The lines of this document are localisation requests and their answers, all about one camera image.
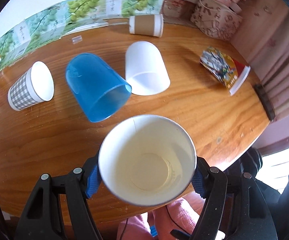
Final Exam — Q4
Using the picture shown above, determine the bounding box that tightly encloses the brown sleeve paper cup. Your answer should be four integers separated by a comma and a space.
129, 14, 164, 37

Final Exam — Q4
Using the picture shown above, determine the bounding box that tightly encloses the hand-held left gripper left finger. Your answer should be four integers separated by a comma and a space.
14, 154, 103, 240

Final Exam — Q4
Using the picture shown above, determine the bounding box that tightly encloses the white paper cup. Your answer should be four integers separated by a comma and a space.
98, 114, 197, 207

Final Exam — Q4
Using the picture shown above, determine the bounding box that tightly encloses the red print box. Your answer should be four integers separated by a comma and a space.
161, 0, 197, 18

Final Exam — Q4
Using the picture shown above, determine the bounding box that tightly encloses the blue plastic cup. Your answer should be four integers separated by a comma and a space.
65, 53, 132, 123

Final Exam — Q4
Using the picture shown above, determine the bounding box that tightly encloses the dark table edge clamp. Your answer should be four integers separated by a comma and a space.
254, 84, 276, 121

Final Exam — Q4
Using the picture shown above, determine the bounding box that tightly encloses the white plastic cup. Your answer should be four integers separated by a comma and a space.
125, 41, 171, 96

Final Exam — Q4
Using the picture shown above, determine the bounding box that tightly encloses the letter print basket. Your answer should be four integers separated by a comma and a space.
190, 0, 243, 40

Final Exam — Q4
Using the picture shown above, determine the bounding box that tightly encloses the colourful printed paper cup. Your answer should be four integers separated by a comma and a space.
200, 46, 251, 96

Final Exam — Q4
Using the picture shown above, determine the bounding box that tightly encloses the pink clothing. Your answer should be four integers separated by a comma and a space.
116, 191, 225, 240

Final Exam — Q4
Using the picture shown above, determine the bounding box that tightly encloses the pink curtain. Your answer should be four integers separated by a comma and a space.
245, 10, 289, 120

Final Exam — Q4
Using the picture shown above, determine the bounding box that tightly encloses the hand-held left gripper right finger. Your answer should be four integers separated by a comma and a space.
191, 157, 278, 240

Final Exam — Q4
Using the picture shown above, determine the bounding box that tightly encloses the green grape print box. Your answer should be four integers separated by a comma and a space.
0, 0, 166, 62

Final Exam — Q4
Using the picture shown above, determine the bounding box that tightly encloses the grey checkered paper cup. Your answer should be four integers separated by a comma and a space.
8, 61, 55, 112

